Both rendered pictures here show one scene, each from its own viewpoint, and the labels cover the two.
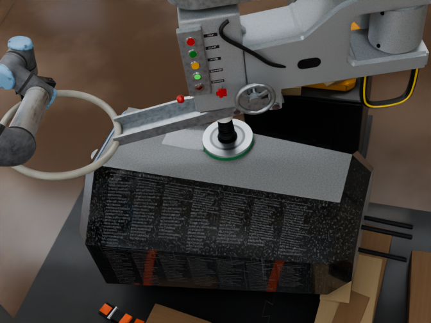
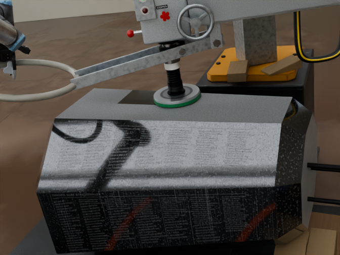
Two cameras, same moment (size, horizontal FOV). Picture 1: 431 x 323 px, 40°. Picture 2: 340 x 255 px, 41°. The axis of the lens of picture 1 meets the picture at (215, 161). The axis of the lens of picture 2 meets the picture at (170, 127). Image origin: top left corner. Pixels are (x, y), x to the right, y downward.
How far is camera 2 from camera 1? 106 cm
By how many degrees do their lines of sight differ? 23
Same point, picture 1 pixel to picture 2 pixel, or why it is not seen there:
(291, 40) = not seen: outside the picture
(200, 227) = (145, 164)
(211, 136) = (161, 93)
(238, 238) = (182, 170)
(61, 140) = not seen: hidden behind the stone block
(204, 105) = (151, 35)
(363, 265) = (316, 235)
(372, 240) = (326, 224)
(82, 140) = not seen: hidden behind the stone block
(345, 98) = (287, 84)
